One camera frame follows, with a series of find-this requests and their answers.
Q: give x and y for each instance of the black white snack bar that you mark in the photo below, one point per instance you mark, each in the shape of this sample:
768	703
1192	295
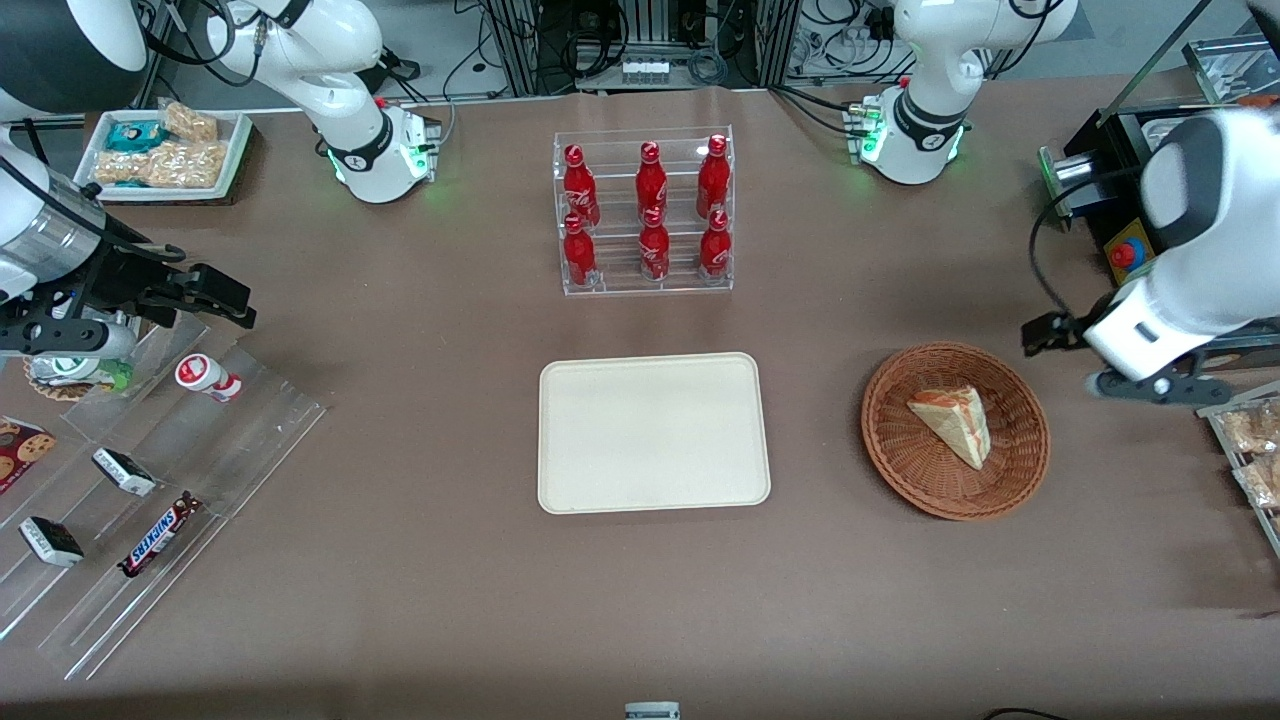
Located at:
124	472
50	541

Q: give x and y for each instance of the red cola bottle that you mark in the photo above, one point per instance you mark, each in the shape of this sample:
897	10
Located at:
715	250
579	255
654	250
580	190
651	185
713	180

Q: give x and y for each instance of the white red-capped yogurt bottle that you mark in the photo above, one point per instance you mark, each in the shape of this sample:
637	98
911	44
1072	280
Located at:
205	377

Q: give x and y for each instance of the small wicker coaster basket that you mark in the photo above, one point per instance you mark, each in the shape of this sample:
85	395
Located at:
55	390

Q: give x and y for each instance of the metal pastry tray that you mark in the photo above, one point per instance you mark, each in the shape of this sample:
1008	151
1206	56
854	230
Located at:
1225	440

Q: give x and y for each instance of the teal snack packet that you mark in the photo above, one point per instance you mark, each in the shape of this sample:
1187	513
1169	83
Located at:
133	135

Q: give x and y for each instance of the wrapped brown pastry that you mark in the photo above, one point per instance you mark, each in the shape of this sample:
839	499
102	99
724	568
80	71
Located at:
1252	428
1262	480

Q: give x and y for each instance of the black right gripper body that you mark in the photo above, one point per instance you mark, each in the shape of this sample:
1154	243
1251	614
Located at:
118	280

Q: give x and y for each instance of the metal food display case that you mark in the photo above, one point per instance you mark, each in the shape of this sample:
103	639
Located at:
1235	70

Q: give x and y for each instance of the green white cup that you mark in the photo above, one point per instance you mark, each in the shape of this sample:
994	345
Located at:
75	370

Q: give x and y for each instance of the red cookie box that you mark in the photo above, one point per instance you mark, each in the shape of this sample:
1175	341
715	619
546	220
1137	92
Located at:
20	455

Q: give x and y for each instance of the black equipment rack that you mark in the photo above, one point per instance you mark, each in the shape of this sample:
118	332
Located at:
580	40

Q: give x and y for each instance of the clear acrylic bottle rack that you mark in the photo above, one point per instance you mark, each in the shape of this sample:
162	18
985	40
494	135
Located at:
620	284

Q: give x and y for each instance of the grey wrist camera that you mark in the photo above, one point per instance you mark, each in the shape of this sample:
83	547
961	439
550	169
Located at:
70	339
1160	388

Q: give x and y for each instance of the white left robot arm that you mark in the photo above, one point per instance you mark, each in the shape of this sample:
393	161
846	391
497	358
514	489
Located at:
940	60

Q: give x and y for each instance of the small clear nut snack bag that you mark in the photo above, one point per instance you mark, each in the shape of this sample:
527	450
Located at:
190	122

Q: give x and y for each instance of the brown Snickers bar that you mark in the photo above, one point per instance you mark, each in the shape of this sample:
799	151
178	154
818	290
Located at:
158	536

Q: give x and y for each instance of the brown wicker basket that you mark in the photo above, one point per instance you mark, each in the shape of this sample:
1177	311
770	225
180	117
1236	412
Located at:
900	460

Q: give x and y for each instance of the white rectangular snack dish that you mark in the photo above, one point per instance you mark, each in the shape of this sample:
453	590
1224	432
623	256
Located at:
237	150

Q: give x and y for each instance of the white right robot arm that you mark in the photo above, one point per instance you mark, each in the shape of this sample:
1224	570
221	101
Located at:
350	40

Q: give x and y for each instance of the triangular sandwich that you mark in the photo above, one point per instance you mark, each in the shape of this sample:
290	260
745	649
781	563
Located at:
955	420

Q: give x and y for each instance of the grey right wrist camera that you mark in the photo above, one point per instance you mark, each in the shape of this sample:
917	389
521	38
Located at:
70	339

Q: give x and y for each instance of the beige plastic tray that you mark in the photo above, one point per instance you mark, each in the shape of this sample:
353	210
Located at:
654	432

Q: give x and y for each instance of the grey white device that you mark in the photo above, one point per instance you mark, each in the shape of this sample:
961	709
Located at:
652	711

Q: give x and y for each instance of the large clear nut snack bag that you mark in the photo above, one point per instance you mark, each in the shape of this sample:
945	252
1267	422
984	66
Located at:
190	165

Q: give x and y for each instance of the yellow emergency stop box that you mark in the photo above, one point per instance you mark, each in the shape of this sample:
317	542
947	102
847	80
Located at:
1128	258

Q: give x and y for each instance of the black machine box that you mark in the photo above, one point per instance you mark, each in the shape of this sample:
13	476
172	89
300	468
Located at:
1110	160

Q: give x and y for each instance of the clear acrylic stepped display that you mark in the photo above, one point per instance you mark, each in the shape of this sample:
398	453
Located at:
210	450

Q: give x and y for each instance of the white power strip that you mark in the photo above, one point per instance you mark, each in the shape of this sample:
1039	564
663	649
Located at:
645	71

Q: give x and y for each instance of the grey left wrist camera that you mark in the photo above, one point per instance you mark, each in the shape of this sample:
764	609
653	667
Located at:
1160	388

